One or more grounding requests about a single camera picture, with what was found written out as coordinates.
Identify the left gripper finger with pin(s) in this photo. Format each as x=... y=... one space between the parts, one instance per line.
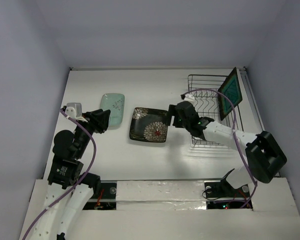
x=102 y=118
x=93 y=117

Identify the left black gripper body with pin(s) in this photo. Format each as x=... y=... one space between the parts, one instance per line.
x=90 y=126

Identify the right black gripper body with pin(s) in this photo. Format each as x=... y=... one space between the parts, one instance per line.
x=175 y=115

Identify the light green rectangular plate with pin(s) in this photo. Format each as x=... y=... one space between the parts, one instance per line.
x=115 y=102

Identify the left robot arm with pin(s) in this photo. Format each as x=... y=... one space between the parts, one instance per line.
x=68 y=187

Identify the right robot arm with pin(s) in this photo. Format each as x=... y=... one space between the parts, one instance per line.
x=261 y=155

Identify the white foam front panel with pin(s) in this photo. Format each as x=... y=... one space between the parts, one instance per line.
x=279 y=220

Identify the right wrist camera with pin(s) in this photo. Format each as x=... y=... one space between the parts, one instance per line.
x=189 y=98

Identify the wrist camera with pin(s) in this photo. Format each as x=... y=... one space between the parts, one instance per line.
x=189 y=98
x=74 y=110

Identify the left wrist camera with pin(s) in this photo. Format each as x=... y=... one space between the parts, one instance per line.
x=74 y=110

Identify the black wire dish rack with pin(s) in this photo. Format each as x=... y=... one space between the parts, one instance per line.
x=203 y=87

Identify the aluminium side rail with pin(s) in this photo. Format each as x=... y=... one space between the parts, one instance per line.
x=251 y=98

